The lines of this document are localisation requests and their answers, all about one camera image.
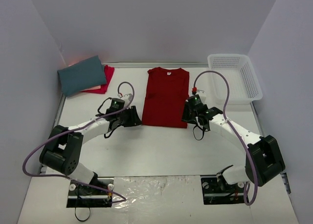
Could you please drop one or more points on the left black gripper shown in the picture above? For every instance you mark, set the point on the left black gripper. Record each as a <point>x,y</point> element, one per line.
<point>130,116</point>

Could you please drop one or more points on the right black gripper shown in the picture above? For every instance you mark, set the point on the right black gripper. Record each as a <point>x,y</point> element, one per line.
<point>187,115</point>

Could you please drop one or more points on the red t shirt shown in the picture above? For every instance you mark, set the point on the red t shirt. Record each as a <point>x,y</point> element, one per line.
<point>166,92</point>
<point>109,71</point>

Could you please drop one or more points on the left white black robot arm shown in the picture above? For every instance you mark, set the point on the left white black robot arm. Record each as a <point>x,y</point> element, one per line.
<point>63,152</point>

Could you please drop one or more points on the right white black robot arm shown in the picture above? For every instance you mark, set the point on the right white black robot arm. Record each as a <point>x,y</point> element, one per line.
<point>264,160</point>

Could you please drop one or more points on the folded pink t shirt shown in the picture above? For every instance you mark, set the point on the folded pink t shirt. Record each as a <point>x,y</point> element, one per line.
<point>93,88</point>

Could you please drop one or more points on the white plastic basket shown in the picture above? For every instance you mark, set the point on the white plastic basket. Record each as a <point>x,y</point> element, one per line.
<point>240,75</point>

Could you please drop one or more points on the folded red t shirt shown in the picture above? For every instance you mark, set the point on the folded red t shirt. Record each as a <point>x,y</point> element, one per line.
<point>109,71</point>

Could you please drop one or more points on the folded teal t shirt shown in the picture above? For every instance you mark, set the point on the folded teal t shirt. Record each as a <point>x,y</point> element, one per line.
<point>83,75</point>

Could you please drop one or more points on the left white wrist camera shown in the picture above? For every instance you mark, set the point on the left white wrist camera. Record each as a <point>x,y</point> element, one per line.
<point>127,98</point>

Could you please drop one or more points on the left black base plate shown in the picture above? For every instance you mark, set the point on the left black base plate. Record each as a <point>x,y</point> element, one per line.
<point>81,196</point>

